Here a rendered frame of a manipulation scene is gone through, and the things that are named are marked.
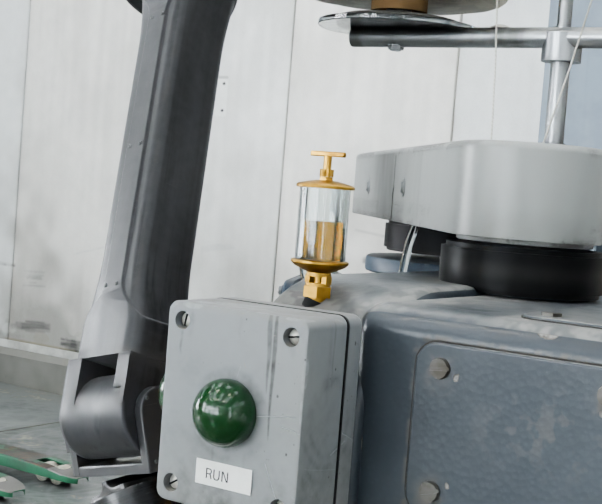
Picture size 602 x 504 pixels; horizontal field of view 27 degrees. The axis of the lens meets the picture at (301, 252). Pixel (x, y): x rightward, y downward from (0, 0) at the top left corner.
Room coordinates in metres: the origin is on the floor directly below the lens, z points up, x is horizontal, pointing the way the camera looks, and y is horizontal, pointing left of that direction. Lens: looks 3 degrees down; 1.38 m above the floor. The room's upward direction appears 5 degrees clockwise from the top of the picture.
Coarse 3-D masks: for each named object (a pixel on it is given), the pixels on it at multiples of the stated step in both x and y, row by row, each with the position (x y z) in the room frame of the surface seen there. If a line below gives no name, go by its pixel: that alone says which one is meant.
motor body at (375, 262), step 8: (368, 256) 1.07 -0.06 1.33; (376, 256) 1.05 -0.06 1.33; (384, 256) 1.05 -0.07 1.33; (392, 256) 1.06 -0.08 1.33; (400, 256) 1.07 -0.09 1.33; (416, 256) 1.09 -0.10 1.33; (424, 256) 1.10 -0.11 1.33; (432, 256) 1.12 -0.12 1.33; (368, 264) 1.06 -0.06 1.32; (376, 264) 1.04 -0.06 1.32; (384, 264) 1.03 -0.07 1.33; (392, 264) 1.03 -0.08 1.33; (416, 264) 1.01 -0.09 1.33; (424, 264) 1.01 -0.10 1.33; (432, 264) 1.01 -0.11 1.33; (376, 272) 1.05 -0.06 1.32; (384, 272) 1.03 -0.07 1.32
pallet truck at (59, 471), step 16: (0, 448) 5.65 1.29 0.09; (16, 448) 5.67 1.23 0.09; (0, 464) 5.54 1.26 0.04; (16, 464) 5.49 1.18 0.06; (32, 464) 5.43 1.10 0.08; (48, 464) 5.44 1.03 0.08; (64, 464) 5.48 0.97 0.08; (0, 480) 5.12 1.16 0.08; (16, 480) 5.15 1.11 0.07; (64, 480) 5.35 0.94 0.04; (0, 496) 5.11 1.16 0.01
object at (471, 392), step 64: (384, 320) 0.56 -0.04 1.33; (448, 320) 0.55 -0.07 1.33; (512, 320) 0.54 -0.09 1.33; (576, 320) 0.53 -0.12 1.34; (384, 384) 0.56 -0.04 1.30; (448, 384) 0.54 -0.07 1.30; (512, 384) 0.52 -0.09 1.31; (576, 384) 0.51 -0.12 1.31; (384, 448) 0.56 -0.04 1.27; (448, 448) 0.54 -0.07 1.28; (512, 448) 0.52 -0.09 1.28; (576, 448) 0.50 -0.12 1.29
